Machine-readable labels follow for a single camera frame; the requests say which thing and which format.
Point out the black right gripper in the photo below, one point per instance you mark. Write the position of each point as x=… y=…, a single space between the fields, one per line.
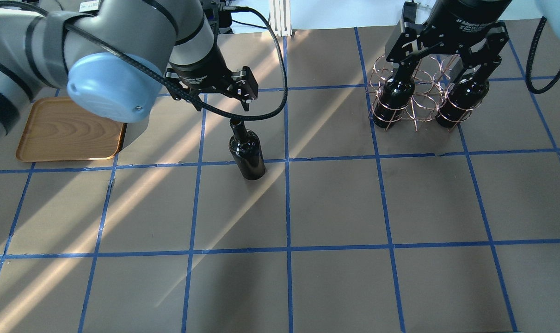
x=467 y=21

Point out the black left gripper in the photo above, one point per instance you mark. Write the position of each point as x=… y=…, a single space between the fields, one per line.
x=200 y=70

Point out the dark wine bottle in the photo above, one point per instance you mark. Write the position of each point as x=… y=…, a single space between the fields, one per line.
x=460 y=101
x=245 y=147
x=394 y=96

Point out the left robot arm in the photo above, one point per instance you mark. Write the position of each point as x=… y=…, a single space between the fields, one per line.
x=101 y=59

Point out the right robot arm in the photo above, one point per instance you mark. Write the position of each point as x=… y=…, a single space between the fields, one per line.
x=550 y=10

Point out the wooden tray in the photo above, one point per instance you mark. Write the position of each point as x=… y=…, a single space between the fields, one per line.
x=58 y=130

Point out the copper wire bottle basket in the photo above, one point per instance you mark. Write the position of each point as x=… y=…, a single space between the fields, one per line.
x=432 y=79

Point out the aluminium frame post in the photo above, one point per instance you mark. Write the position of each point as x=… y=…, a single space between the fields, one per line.
x=281 y=17

